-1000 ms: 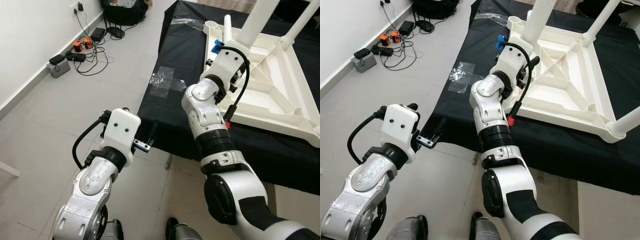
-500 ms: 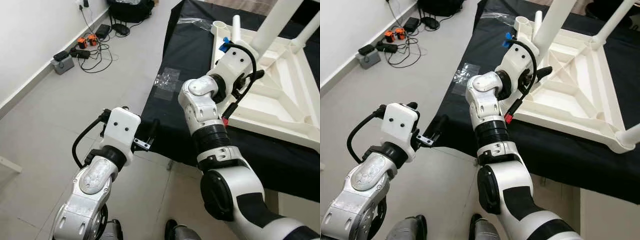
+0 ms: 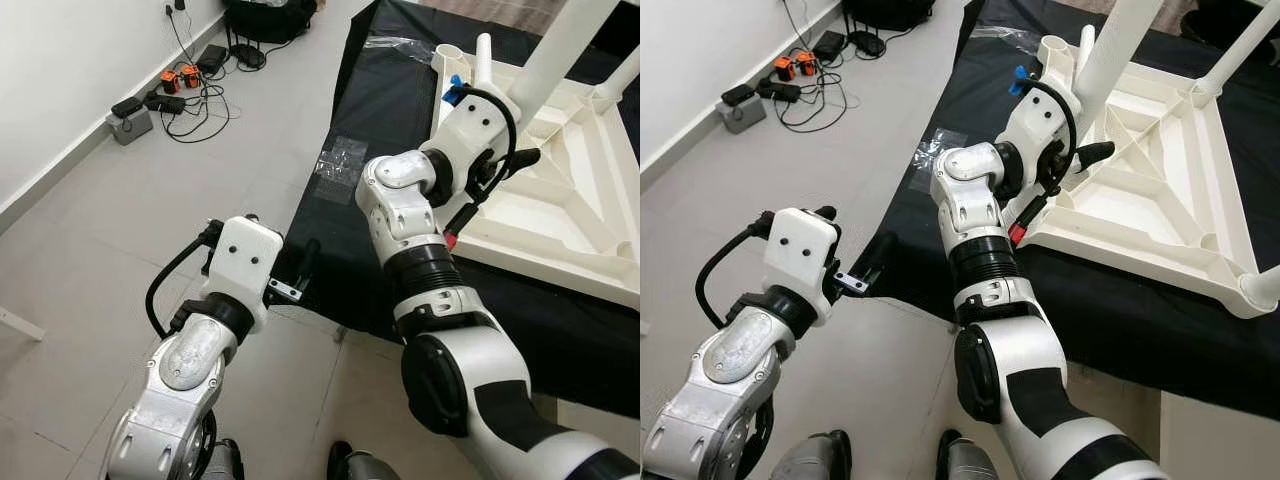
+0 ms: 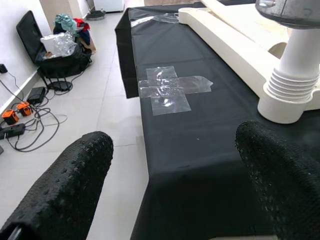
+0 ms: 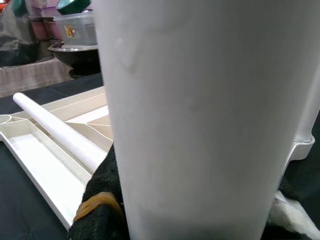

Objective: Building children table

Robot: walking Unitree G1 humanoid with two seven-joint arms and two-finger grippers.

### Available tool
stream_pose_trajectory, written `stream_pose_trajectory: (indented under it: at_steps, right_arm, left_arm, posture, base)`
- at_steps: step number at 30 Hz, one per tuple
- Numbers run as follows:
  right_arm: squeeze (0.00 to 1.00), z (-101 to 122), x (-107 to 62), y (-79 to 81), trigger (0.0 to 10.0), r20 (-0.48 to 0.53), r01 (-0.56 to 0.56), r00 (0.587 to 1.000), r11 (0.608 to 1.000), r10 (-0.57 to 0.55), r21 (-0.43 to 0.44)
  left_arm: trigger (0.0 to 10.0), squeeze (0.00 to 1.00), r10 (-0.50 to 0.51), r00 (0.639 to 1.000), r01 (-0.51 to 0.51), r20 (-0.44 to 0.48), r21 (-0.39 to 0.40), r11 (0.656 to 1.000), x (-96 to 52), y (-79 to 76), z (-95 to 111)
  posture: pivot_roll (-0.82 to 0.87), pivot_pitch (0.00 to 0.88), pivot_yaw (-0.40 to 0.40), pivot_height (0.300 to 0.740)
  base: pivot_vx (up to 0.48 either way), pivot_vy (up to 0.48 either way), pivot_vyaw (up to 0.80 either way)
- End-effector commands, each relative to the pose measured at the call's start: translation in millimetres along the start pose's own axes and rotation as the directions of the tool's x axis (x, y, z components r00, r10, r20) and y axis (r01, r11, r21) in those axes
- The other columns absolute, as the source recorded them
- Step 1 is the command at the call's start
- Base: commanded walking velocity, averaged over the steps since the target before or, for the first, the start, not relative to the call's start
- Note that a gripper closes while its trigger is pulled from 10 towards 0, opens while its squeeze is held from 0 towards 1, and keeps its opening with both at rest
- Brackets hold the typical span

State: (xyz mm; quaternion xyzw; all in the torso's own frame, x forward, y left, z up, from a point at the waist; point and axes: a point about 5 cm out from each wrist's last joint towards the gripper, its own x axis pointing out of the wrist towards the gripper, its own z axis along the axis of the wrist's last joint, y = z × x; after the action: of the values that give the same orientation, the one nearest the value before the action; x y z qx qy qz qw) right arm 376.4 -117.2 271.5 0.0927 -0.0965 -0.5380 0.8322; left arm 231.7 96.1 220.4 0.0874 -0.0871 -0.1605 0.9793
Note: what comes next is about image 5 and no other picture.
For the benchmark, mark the black tablecloth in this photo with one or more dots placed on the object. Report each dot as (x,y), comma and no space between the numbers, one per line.
(20,212)

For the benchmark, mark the black wok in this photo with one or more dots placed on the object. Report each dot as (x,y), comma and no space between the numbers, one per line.
(77,60)

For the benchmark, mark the teal plastic bowl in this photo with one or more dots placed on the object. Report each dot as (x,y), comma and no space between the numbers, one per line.
(73,6)

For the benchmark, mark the patterned green bag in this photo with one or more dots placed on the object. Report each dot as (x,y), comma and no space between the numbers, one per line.
(15,47)

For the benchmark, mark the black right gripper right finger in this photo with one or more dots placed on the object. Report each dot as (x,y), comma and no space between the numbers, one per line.
(287,220)

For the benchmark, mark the white plastic children table top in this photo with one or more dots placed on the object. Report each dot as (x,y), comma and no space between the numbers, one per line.
(37,162)

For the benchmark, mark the white plastic table leg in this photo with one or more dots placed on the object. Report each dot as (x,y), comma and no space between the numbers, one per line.
(308,112)
(62,132)
(200,112)

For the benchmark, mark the beige wicker basket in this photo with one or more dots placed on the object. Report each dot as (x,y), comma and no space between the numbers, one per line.
(32,75)

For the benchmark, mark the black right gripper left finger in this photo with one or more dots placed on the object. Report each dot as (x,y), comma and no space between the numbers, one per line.
(100,212)

